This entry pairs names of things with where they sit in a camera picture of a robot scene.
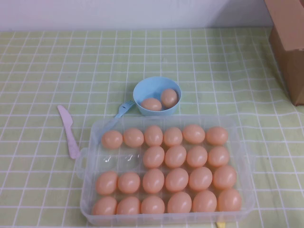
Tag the brown cardboard box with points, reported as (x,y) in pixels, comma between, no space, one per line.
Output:
(292,28)

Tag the tan plastic egg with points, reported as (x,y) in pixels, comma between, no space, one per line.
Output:
(153,181)
(152,205)
(193,134)
(196,156)
(179,202)
(129,182)
(154,157)
(200,179)
(169,97)
(175,156)
(204,201)
(112,139)
(177,180)
(133,137)
(104,206)
(151,104)
(153,135)
(128,206)
(173,136)
(224,177)
(218,156)
(106,183)
(229,200)
(216,135)

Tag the light blue plastic bowl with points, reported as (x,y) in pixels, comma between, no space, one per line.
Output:
(152,85)

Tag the clear plastic egg box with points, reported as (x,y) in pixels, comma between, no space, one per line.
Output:
(114,161)

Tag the green white grid tablecloth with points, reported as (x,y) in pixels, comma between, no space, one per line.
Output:
(47,71)

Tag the pale pink plastic knife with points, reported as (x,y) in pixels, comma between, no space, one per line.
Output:
(69,133)

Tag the light blue plastic fork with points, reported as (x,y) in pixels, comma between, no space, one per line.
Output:
(122,110)

